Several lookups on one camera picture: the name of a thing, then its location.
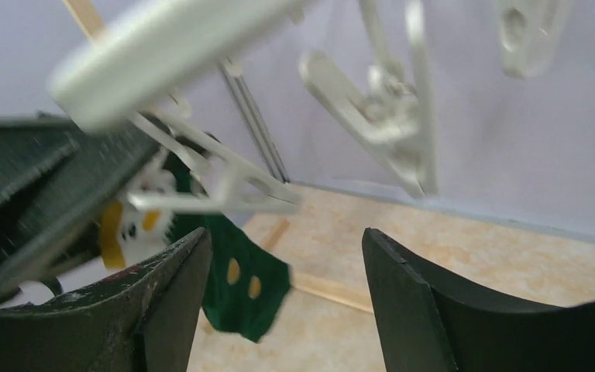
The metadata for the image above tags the green dotted sock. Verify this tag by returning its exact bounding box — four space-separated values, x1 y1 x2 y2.
97 151 294 344

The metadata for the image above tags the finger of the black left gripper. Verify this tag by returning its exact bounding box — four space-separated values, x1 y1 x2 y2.
0 113 160 304

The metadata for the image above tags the white hanger clip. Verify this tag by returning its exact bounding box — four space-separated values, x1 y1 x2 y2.
299 49 439 199
126 113 302 213

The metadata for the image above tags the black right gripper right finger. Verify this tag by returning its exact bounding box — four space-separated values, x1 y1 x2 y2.
362 228 595 371

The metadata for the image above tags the white plastic clip hanger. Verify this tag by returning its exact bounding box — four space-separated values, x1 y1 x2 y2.
48 0 576 217

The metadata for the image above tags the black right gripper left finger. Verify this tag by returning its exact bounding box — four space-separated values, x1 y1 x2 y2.
0 228 212 371

